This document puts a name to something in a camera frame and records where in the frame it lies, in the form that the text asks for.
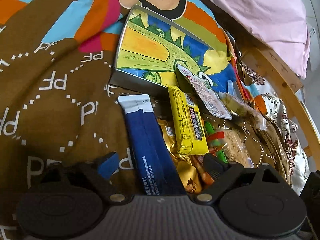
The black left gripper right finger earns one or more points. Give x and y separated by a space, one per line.
224 176

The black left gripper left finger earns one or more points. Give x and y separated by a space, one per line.
91 181

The clear pack of crackers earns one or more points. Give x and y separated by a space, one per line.
235 149

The green red orange snack packet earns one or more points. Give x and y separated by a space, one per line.
216 141

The gold foil snack packet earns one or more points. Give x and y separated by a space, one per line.
189 167

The yellow snack bar pack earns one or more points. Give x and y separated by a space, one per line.
189 130

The blue white snack pouch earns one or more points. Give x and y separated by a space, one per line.
155 167

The clear bag of bread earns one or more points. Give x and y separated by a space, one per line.
243 110

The white pink printed snack packet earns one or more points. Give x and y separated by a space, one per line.
208 96

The white floral satin quilt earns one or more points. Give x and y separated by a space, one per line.
267 102

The metal tray with dinosaur picture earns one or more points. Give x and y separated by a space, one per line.
151 47

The colourful monkey print blanket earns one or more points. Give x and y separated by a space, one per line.
58 108

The pink bed sheet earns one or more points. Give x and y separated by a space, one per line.
280 24

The wooden bed frame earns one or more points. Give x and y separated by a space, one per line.
286 83

